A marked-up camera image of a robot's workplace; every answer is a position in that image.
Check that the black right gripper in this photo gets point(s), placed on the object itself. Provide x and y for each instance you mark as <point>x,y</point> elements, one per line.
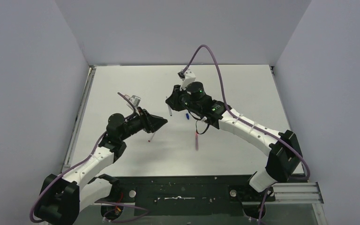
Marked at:
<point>174,101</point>

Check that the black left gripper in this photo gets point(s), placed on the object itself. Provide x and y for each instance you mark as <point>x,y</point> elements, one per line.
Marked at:
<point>146,120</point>

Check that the white blue marker pen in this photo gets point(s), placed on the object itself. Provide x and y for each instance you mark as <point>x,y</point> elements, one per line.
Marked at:
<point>169,110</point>

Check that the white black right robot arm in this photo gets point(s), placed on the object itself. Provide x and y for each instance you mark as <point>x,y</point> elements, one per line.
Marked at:
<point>281,148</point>

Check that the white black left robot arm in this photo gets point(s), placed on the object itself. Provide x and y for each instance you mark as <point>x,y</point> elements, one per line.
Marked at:
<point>59,201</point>

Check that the pink marker pen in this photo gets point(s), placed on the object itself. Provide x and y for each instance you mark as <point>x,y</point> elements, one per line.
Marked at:
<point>196,142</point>

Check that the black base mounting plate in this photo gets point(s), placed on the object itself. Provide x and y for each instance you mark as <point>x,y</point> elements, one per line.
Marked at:
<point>188,207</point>

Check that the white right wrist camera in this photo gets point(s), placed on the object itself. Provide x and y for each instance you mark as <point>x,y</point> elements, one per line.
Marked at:
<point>187,77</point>

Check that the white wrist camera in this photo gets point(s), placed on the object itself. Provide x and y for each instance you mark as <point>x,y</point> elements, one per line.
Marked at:
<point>187,77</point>
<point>135,100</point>

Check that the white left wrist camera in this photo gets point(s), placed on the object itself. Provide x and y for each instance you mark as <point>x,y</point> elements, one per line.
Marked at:
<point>135,100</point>

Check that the left side aluminium rail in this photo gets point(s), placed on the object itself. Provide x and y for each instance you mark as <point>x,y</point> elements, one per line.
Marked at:
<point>79,119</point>

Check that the aluminium frame rail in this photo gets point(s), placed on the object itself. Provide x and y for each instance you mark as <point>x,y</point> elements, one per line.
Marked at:
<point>291,193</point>

